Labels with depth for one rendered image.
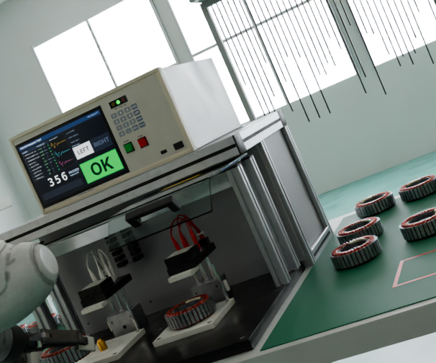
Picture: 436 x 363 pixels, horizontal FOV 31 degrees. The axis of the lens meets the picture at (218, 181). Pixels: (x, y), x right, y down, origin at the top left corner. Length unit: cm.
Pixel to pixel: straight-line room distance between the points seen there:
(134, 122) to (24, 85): 755
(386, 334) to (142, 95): 79
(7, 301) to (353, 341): 58
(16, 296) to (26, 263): 6
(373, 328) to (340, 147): 681
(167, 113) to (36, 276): 60
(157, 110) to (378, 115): 633
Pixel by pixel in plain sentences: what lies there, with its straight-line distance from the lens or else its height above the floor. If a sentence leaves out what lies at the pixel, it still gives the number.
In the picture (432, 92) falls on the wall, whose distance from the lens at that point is 797.
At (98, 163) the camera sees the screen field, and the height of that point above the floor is 118.
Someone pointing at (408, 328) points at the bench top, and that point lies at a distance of 136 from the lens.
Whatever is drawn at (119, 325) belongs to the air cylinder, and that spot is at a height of 80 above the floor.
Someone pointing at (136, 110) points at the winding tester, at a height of 125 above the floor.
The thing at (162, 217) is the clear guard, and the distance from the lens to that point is 154.
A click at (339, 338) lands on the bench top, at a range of 139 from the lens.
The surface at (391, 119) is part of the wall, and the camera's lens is 803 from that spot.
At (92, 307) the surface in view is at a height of 88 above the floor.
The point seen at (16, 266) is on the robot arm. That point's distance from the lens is 133.
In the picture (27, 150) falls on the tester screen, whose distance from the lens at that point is 196.
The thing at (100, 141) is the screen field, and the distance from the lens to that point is 186.
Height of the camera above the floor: 116
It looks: 4 degrees down
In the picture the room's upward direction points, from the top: 24 degrees counter-clockwise
